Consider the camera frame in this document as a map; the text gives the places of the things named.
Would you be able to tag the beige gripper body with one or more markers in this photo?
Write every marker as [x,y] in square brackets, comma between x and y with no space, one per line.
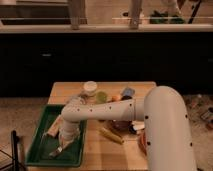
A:
[64,143]

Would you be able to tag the silver metal fork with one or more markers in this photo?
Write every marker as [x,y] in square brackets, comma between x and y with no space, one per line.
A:
[56,152]

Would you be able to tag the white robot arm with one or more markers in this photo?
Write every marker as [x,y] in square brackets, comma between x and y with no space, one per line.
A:
[168,136]

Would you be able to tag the tan wooden block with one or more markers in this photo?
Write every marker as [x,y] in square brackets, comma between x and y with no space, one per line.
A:
[54,128]

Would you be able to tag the green plastic tray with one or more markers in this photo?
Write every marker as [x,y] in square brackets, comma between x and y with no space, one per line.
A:
[42,146]

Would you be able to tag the dark red bowl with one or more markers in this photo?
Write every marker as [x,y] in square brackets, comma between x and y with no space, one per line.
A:
[121,125]

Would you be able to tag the green plastic cup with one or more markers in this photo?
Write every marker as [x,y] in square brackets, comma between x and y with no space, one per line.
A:
[101,97]

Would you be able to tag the white round container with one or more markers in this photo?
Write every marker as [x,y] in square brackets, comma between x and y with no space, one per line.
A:
[90,88]

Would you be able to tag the orange fruit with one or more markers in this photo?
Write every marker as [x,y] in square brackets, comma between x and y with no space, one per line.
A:
[116,98]

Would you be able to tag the orange bowl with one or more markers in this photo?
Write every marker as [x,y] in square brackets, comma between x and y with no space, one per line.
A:
[142,143]

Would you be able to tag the black chair frame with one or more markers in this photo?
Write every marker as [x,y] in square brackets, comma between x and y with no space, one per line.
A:
[15,164]

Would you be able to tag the white handled knife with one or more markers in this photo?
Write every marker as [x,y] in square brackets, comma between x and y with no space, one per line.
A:
[138,125]

